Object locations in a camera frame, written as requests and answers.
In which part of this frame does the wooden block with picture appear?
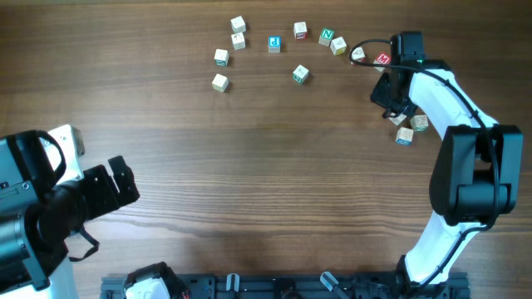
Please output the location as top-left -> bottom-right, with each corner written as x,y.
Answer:
388,114 -> 407,125

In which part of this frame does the wooden block green Z side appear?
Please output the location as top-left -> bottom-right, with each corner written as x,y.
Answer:
410,115 -> 429,131

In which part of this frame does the red letter U block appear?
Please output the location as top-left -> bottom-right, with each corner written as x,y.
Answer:
396,127 -> 414,146

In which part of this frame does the wooden block green letter side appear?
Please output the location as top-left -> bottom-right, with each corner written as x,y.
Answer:
293,65 -> 309,85

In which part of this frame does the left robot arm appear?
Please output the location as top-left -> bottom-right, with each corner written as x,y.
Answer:
1,130 -> 140,298

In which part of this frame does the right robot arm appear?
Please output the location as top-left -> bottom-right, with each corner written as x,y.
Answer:
370,32 -> 524,296

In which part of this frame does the red letter M block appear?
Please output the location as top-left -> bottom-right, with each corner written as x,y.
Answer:
373,52 -> 392,72

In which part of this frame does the wooden block red picture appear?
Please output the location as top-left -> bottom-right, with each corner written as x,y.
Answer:
350,47 -> 366,65

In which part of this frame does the wooden block yellow edge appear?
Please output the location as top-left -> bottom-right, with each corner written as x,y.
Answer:
330,37 -> 347,56

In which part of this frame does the green letter N block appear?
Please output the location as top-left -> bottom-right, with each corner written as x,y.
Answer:
318,27 -> 335,47

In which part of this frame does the wooden block red side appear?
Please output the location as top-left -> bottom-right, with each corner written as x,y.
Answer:
293,22 -> 308,40

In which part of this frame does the blue letter P block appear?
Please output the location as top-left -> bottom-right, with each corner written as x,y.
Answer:
268,36 -> 281,53

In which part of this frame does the wooden block yellow side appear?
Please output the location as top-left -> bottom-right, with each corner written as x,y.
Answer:
212,74 -> 229,92

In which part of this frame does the wooden block with drawing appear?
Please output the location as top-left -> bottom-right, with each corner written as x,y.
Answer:
231,32 -> 246,50

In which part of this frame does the plain wooden block top-left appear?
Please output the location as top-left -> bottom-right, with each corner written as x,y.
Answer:
230,16 -> 246,33

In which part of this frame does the right black camera cable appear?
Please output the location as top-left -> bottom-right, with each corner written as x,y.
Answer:
347,38 -> 502,292

